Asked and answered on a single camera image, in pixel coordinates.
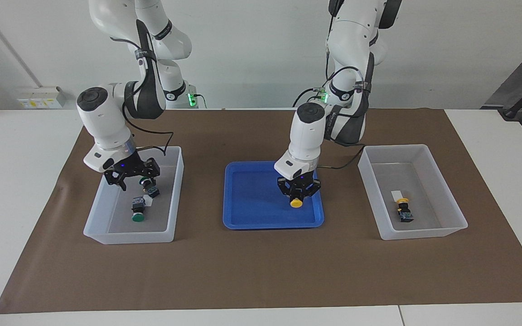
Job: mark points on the white wall outlet box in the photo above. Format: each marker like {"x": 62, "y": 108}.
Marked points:
{"x": 41, "y": 97}

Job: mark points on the dark grey equipment frame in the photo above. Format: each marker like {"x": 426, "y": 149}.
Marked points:
{"x": 521, "y": 90}

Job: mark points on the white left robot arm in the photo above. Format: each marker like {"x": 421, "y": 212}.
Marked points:
{"x": 306, "y": 136}

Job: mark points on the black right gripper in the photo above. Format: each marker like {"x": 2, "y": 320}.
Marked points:
{"x": 129, "y": 167}

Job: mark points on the brown table mat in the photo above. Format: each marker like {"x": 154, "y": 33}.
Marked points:
{"x": 261, "y": 271}

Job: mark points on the green mushroom push button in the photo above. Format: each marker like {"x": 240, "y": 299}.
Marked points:
{"x": 138, "y": 215}
{"x": 152, "y": 192}

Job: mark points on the blue plastic tray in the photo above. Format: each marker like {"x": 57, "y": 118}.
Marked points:
{"x": 252, "y": 203}

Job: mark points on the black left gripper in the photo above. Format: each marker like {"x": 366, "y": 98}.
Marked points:
{"x": 299, "y": 186}

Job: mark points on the yellow mushroom push button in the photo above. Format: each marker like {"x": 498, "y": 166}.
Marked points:
{"x": 296, "y": 203}
{"x": 404, "y": 213}

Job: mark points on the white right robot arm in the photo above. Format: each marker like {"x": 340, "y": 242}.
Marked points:
{"x": 104, "y": 122}

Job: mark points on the translucent white plastic box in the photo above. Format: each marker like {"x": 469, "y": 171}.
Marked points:
{"x": 120, "y": 226}
{"x": 428, "y": 217}

